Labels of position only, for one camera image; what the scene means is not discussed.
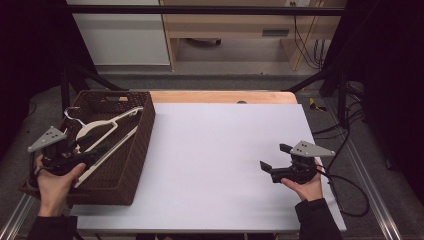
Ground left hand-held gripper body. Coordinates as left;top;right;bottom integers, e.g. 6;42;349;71
27;125;98;177

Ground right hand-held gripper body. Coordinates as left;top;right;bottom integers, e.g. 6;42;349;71
270;140;336;185

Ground beige clothes hanger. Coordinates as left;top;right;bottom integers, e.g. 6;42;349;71
63;106;144;189
63;105;144;189

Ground brown woven basket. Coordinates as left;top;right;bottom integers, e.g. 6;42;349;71
19;89;157;207

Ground person's right hand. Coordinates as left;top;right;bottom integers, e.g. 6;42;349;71
280;166;324;202

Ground person's left hand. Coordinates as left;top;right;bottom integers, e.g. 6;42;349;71
34;153;87;218

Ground yellow and black tool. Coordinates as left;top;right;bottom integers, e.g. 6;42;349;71
308;97;328;113

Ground white table mat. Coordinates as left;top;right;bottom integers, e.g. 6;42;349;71
69;102;348;233

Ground black metal stand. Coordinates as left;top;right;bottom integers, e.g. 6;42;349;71
283;64;351;129
59;63;129;118

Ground black curtain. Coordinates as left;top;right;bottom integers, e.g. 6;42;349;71
321;0;424;204
0;0;98;161

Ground white cabinet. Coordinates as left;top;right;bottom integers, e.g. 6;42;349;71
66;0;171;67

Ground light wooden desk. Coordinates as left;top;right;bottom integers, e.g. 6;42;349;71
159;0;348;72

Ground black floor cables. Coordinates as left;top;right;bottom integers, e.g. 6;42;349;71
311;83;366;174

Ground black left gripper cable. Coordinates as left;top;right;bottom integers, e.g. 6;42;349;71
28;151;46;191

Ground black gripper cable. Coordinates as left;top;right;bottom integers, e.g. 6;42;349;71
28;151;46;191
314;159;370;218

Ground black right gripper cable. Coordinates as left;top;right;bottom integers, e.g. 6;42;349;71
314;159;370;218

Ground aluminium rail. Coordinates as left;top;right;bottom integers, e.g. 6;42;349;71
324;99;403;240
0;194;36;240

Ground hanging black cables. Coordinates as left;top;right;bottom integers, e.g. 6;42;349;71
293;14;326;71

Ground grey drawer handle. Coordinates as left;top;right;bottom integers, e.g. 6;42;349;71
261;29;290;37

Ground black horizontal frame bar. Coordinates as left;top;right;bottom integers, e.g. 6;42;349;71
64;4;348;17

